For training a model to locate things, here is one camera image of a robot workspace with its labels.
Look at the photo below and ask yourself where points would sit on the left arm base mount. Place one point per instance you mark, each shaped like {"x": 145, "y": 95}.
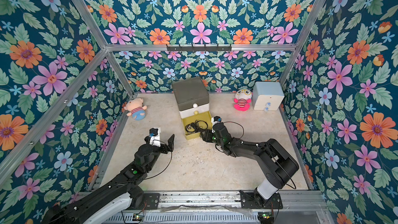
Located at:
{"x": 143, "y": 200}

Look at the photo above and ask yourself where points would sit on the pink pig plush toy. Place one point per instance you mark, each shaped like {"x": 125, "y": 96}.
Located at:
{"x": 136, "y": 109}

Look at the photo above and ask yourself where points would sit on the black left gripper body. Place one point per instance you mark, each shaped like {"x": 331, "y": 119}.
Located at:
{"x": 155, "y": 152}

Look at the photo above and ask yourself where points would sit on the black wired earphones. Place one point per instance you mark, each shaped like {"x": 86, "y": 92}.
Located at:
{"x": 188, "y": 129}
{"x": 196, "y": 127}
{"x": 201, "y": 125}

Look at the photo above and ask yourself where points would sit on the white blue mini drawer cabinet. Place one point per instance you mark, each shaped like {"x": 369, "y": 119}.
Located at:
{"x": 267, "y": 96}

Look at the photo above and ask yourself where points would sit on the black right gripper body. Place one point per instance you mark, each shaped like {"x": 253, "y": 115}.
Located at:
{"x": 210, "y": 135}

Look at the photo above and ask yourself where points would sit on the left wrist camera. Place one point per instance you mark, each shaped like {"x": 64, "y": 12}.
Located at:
{"x": 154, "y": 137}

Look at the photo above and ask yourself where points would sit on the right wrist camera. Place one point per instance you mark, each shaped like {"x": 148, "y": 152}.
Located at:
{"x": 215, "y": 120}

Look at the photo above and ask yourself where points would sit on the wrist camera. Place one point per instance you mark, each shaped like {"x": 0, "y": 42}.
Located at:
{"x": 215, "y": 120}
{"x": 154, "y": 137}

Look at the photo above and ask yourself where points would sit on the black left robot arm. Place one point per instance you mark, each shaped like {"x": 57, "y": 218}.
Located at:
{"x": 122, "y": 192}

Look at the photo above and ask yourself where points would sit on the three-tier colored drawer cabinet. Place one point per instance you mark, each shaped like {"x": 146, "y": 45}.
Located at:
{"x": 191, "y": 96}

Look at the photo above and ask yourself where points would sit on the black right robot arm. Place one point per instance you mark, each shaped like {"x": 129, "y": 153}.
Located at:
{"x": 277, "y": 165}

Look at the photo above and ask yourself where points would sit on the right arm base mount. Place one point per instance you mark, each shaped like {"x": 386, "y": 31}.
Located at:
{"x": 253, "y": 200}

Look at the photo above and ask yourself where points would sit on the black hook rail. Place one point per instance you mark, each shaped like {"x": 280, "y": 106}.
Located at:
{"x": 195, "y": 48}

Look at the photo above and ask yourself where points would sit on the pink white plush toy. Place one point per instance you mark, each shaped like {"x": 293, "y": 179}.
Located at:
{"x": 243, "y": 99}

